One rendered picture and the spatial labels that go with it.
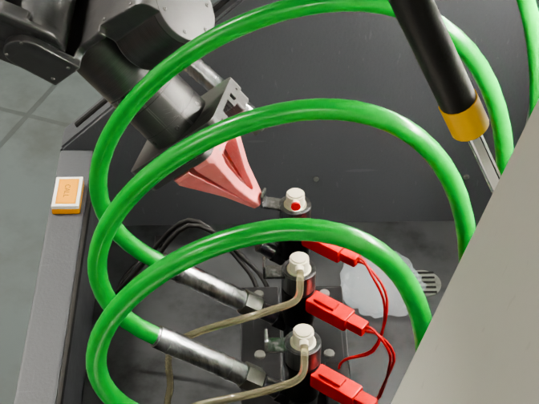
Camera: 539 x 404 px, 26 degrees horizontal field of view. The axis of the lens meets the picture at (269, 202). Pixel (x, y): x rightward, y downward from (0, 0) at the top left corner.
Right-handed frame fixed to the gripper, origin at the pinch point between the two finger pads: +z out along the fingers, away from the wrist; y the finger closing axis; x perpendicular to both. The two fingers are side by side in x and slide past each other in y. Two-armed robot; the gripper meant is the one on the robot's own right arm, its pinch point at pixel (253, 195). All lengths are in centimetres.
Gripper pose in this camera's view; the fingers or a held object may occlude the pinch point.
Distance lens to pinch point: 101.5
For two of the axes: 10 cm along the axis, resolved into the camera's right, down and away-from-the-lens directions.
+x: 2.3, -6.3, 7.4
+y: 7.1, -4.1, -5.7
